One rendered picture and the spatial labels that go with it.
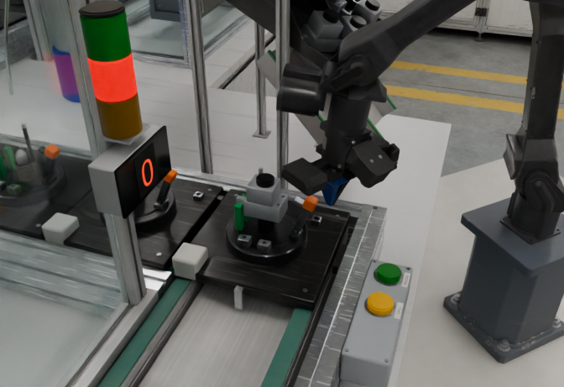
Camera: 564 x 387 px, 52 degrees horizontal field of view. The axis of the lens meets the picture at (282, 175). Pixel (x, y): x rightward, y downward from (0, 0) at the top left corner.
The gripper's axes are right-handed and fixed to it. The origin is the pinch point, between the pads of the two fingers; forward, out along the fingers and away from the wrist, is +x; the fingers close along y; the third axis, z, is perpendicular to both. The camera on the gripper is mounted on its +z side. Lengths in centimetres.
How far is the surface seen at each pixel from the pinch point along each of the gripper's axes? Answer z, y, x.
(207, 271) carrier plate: -8.0, -17.7, 14.7
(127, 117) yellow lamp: -10.2, -29.1, -16.6
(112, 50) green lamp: -11.2, -30.1, -24.9
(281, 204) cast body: -6.0, -4.8, 5.3
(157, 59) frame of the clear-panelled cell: -110, 36, 32
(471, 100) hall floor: -104, 261, 109
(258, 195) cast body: -8.5, -7.7, 3.8
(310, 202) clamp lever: -1.8, -2.5, 3.2
